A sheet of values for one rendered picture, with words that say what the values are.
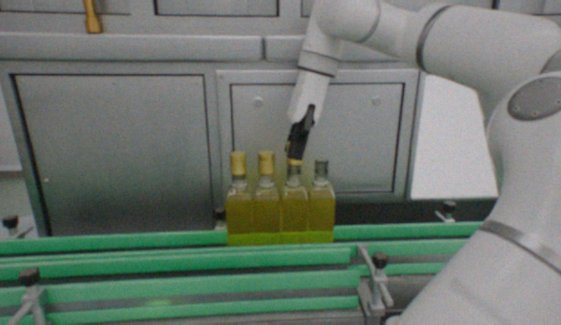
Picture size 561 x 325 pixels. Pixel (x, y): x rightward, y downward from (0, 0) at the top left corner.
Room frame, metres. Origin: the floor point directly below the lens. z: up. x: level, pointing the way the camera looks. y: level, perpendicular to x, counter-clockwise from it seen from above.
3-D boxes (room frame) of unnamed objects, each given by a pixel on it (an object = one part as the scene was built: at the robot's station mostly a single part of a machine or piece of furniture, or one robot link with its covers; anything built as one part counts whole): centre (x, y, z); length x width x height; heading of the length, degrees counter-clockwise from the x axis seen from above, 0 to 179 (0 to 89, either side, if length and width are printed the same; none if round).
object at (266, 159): (0.68, 0.04, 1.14); 0.04 x 0.04 x 0.04
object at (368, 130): (0.84, -0.30, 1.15); 0.90 x 0.03 x 0.34; 94
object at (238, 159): (0.68, 0.09, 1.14); 0.04 x 0.04 x 0.04
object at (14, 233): (0.72, 0.60, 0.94); 0.07 x 0.04 x 0.13; 4
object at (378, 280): (0.57, -0.17, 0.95); 0.17 x 0.03 x 0.12; 4
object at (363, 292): (0.59, -0.17, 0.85); 0.09 x 0.04 x 0.07; 4
